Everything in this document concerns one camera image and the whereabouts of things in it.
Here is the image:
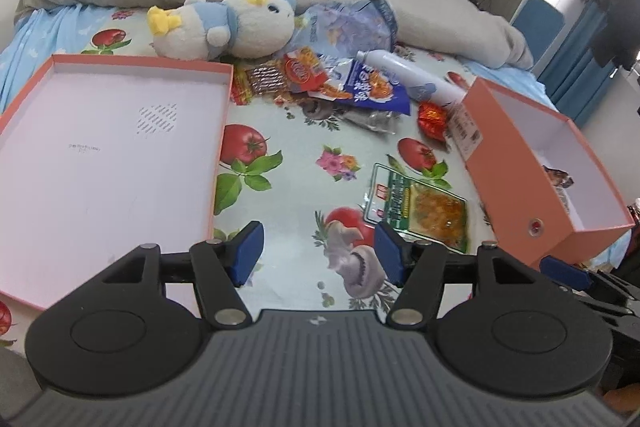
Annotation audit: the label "orange storage box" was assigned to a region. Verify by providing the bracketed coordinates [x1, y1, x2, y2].
[449, 78, 634, 268]

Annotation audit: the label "blue chair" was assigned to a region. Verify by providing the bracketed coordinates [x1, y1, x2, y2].
[512, 0, 565, 64]

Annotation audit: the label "green clear snack bag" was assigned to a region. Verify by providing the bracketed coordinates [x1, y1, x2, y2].
[363, 164, 470, 254]

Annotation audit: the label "brown spicy strip packet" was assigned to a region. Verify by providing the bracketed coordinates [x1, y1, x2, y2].
[231, 60, 292, 105]

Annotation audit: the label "floral bed sheet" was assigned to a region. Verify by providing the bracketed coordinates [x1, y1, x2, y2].
[0, 4, 640, 348]

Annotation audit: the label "red round-logo snack packet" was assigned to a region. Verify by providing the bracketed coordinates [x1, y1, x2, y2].
[282, 46, 329, 94]

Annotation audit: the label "shiny red foil packet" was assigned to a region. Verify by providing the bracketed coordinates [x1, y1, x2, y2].
[418, 101, 447, 143]

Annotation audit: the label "dark clear snack packet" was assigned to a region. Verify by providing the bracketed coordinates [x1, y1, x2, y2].
[341, 108, 399, 134]

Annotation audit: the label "hanging dark jackets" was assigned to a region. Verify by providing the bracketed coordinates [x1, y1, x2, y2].
[590, 0, 639, 72]

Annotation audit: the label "white blue plush toy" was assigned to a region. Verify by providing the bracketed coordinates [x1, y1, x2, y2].
[146, 0, 296, 61]

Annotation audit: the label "blue white noodle snack bag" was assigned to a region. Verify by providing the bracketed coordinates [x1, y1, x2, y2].
[308, 55, 410, 115]

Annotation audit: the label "blue curtain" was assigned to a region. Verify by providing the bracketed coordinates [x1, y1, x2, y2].
[538, 0, 616, 128]

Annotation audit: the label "white red jerky bag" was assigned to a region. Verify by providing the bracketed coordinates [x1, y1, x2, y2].
[542, 165, 574, 213]

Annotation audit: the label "white spray bottle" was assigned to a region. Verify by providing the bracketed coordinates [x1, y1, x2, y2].
[356, 50, 465, 108]

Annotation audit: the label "blue tissue pack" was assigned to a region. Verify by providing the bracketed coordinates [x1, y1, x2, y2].
[282, 0, 398, 58]

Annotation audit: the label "orange box lid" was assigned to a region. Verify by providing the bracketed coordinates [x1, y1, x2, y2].
[1, 54, 232, 310]

